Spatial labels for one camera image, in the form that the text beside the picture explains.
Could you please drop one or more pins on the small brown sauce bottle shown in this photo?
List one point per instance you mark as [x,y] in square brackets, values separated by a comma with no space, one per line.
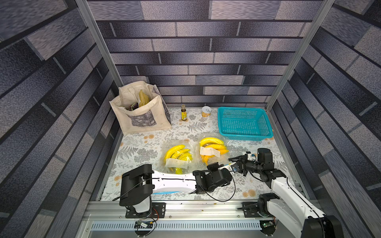
[183,112]

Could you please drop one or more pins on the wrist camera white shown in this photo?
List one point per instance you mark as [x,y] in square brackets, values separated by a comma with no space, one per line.
[250,157]
[230,167]

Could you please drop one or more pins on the banana bunch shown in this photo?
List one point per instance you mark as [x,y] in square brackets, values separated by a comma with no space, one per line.
[211,149]
[177,159]

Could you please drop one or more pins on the left circuit board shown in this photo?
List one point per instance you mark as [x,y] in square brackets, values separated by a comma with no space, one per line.
[141,225]

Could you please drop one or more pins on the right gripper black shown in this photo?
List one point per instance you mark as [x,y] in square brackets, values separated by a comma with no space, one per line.
[241,165]

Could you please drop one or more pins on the small yellow tin can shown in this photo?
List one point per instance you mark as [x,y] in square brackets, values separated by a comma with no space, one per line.
[205,111]

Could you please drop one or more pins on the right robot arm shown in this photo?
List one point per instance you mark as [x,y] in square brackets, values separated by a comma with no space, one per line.
[284,202]

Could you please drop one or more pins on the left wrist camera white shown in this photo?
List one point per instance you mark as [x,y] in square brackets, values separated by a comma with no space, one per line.
[230,167]

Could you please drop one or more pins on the clear zip-top bag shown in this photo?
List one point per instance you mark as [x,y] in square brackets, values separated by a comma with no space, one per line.
[224,160]
[166,182]

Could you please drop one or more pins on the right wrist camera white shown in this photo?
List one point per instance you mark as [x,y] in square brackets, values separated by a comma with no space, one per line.
[250,157]

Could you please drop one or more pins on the teal plastic basket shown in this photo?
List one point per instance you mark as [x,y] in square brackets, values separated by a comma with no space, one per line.
[249,124]

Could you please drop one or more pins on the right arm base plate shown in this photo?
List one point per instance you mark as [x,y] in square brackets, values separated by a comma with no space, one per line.
[250,209]

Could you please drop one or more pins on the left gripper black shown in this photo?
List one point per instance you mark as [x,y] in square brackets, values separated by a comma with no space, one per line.
[215,166]

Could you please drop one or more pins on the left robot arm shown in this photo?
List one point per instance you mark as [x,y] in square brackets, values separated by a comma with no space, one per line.
[139,184]

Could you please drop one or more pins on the circuit board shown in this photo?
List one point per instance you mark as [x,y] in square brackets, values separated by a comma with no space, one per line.
[266,224]
[141,225]

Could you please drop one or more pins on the right circuit board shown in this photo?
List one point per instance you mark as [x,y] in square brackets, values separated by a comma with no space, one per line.
[266,224]

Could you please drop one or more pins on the beige canvas tote bag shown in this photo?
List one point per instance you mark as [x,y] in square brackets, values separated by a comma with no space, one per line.
[133,119]

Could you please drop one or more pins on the yellow item in tote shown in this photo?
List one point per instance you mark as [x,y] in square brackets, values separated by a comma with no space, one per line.
[144,99]

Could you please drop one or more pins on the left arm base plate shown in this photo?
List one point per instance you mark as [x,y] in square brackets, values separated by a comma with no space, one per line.
[153,210]

